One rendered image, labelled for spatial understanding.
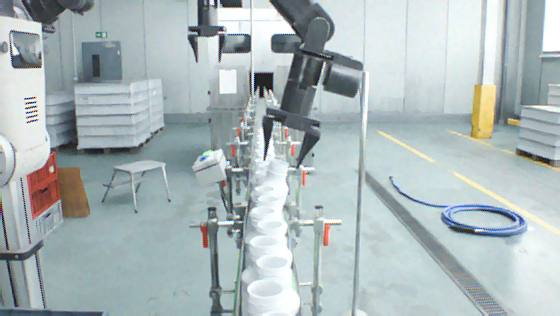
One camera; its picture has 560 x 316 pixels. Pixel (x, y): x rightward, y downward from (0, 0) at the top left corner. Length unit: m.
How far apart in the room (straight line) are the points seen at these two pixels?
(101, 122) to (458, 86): 8.80
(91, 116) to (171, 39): 4.30
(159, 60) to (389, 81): 5.85
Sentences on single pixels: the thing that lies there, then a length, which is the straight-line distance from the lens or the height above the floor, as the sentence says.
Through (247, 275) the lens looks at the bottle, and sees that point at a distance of 0.54.
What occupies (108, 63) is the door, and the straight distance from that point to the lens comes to 11.60.
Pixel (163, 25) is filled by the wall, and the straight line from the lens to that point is 11.31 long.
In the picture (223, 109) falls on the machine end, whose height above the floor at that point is 0.86.
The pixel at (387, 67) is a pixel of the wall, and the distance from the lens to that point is 11.46.
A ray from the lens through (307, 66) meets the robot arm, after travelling 0.77.
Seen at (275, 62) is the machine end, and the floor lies 1.44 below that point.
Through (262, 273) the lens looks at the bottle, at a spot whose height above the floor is 1.16.
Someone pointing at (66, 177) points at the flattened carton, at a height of 0.41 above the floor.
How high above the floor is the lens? 1.37
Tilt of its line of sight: 12 degrees down
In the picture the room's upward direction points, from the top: straight up
